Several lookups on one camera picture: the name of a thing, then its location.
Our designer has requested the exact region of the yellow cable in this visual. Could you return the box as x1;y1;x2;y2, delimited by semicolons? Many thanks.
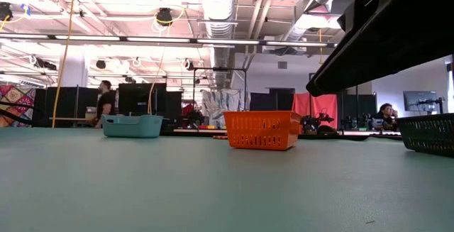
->
51;0;77;127

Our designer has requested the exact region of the red cloth curtain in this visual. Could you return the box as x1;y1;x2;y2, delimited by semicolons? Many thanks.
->
292;92;338;132

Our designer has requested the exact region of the person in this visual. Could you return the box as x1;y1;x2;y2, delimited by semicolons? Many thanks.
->
372;103;400;131
93;79;116;129

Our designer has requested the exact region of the colourful patterned quilt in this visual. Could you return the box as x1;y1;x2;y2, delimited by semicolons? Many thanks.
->
0;84;36;126

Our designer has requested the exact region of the black partition panel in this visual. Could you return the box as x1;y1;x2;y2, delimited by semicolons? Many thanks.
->
33;86;118;127
118;82;184;126

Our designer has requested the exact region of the black plastic basket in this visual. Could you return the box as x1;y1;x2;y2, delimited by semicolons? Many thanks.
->
396;113;454;158

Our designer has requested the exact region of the long ceiling light strip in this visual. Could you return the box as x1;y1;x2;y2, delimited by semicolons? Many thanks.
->
0;33;338;50

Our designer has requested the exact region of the dark wall monitor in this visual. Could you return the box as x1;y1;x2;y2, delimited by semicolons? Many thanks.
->
403;90;439;113

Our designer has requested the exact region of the orange plastic basket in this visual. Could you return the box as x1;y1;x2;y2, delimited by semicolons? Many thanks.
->
223;110;303;151

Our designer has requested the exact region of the green table mat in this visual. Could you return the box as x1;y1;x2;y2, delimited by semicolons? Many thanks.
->
0;125;454;232

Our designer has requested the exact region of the black ceiling dome lamp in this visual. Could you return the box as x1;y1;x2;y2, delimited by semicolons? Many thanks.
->
155;7;174;27

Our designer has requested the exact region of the white plastic sheet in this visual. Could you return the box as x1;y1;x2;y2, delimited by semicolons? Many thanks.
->
201;89;249;129

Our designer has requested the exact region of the black metal frame stand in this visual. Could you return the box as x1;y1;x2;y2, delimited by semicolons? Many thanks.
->
192;67;248;112

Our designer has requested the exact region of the teal plastic bin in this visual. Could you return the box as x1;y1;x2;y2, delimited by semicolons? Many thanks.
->
101;114;165;139

